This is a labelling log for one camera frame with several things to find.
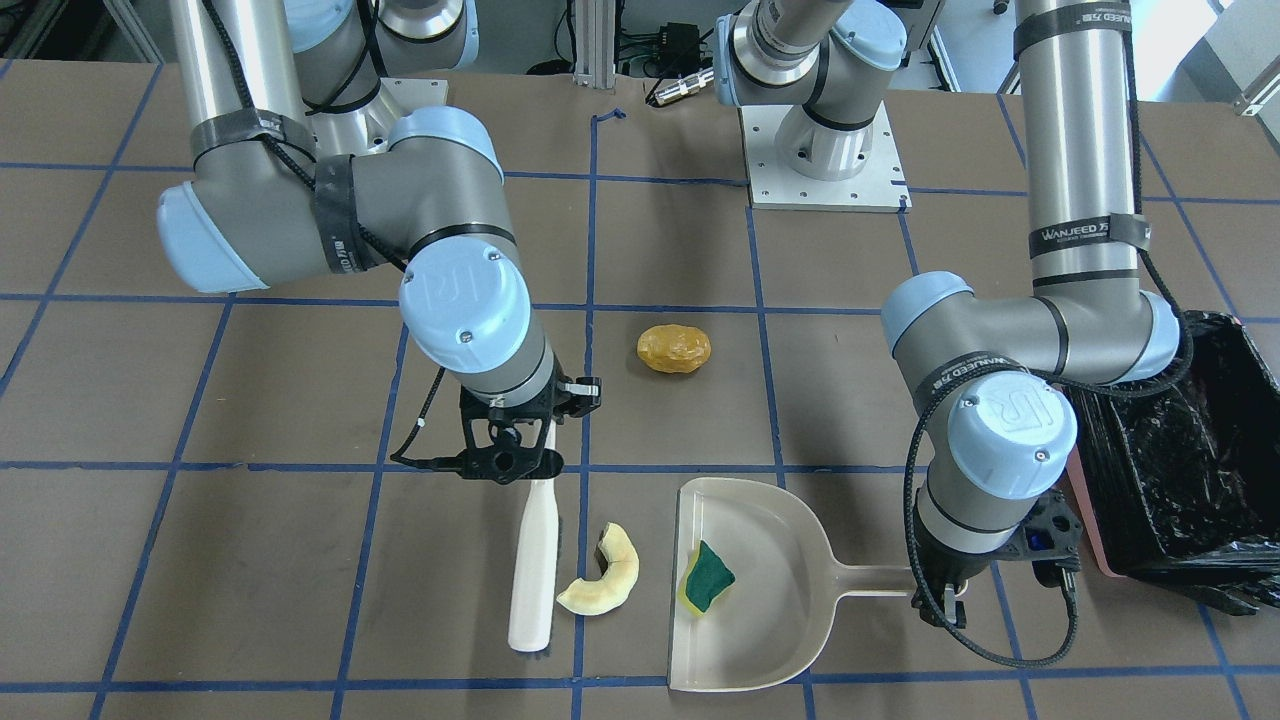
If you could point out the white hand brush dark bristles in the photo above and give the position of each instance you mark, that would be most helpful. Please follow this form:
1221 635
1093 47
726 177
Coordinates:
533 595

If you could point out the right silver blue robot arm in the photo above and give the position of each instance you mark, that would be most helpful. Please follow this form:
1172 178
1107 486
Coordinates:
309 159

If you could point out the pale curved peel piece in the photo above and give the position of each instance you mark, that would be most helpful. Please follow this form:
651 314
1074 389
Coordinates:
585 597

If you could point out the black lined trash bin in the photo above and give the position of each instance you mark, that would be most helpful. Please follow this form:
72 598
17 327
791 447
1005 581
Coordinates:
1181 490

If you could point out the yellow potato-like toy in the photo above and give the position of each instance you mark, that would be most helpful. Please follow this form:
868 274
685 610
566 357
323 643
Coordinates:
673 348

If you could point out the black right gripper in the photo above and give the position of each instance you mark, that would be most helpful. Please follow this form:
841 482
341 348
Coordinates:
527 416

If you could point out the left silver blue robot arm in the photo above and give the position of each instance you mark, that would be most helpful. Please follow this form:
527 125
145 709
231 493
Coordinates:
986 375

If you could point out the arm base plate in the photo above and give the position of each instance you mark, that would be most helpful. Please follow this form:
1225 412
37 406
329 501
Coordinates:
363 129
795 164

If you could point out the green yellow sponge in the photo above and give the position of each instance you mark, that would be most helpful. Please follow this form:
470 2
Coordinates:
706 579

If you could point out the beige plastic dustpan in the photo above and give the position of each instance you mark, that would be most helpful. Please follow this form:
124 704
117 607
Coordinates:
775 618

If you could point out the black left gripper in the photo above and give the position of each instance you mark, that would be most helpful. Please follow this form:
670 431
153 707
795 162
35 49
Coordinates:
938 569

